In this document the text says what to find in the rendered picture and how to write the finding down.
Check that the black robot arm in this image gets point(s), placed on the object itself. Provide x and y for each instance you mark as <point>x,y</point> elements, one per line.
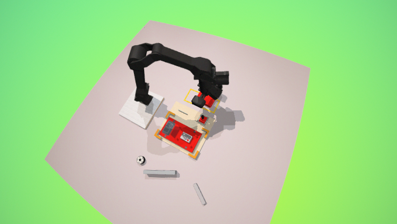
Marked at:
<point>202,69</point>

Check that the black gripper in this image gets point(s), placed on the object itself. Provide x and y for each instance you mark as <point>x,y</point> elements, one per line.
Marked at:
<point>200,101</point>

